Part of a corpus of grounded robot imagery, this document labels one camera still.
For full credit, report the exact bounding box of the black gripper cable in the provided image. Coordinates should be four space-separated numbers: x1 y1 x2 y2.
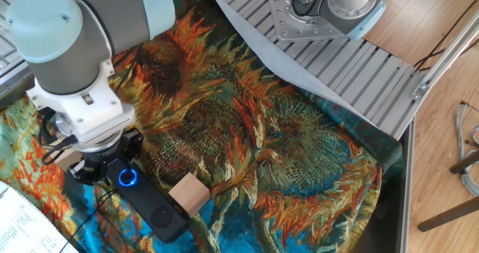
37 106 82 166

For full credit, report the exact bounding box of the aluminium frame beam with bracket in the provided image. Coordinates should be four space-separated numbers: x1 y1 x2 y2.
411 7 479 101

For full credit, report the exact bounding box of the white printed paper sheet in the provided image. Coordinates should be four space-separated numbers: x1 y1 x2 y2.
0 180 79 253

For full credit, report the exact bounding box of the sunflower painting print cloth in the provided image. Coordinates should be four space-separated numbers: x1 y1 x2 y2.
0 0 405 253

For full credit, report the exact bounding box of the black floor cable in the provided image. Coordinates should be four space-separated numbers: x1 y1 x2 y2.
413 0 479 73

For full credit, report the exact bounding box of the thin black speaker cable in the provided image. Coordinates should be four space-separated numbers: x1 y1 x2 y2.
58 187 130 253

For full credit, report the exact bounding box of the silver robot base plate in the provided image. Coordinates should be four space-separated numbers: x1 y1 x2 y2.
267 0 370 43

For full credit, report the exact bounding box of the grey cable bundle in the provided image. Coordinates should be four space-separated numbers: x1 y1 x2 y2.
454 100 479 198

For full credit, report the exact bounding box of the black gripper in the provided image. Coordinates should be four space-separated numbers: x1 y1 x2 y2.
67 128 144 187

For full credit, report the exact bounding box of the speaker knob with blue ring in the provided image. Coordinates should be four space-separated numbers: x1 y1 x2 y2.
118 168 138 187

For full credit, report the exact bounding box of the black speaker bar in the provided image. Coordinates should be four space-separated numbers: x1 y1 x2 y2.
106 157 188 244

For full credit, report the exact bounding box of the dark wooden furniture leg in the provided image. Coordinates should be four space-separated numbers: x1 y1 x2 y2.
417 196 479 233
448 150 479 174

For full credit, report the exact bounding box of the light wooden block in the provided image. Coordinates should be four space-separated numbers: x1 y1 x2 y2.
168 171 211 218
55 138 84 171

